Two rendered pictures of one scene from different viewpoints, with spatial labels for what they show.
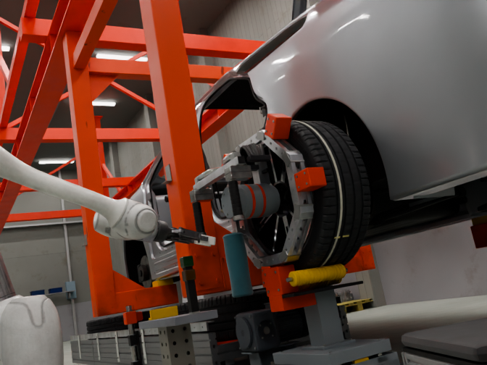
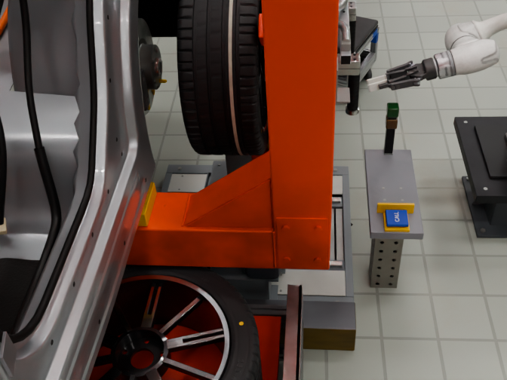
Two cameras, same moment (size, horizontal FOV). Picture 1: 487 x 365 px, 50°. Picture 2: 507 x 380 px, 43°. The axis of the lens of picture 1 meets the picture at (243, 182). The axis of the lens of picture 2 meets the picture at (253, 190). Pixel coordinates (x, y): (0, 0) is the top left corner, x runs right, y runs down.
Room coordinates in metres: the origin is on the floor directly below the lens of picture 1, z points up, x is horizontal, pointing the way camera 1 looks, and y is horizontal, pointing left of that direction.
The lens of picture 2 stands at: (3.72, 0.98, 1.98)
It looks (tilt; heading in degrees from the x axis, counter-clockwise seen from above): 43 degrees down; 218
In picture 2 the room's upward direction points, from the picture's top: 4 degrees counter-clockwise
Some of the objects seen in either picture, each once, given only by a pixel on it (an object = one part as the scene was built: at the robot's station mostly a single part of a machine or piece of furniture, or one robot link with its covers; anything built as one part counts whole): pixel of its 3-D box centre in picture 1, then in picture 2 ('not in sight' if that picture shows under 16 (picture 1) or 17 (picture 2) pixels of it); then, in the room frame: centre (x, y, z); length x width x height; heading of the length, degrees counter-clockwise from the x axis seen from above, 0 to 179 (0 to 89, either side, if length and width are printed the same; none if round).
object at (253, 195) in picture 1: (250, 200); not in sight; (2.13, -0.02, 0.85); 0.21 x 0.14 x 0.14; 120
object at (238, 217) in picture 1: (235, 199); (350, 37); (1.90, 0.04, 0.83); 0.04 x 0.04 x 0.16
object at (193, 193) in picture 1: (201, 195); (345, 63); (2.21, 0.19, 0.93); 0.09 x 0.05 x 0.05; 120
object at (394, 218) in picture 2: not in sight; (396, 219); (2.30, 0.45, 0.47); 0.07 x 0.07 x 0.02; 30
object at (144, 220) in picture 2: not in sight; (127, 203); (2.87, -0.15, 0.71); 0.14 x 0.14 x 0.05; 30
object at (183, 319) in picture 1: (175, 319); (391, 191); (2.15, 0.36, 0.44); 0.43 x 0.17 x 0.03; 30
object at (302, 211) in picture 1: (265, 200); not in sight; (2.17, -0.08, 0.85); 0.54 x 0.07 x 0.54; 30
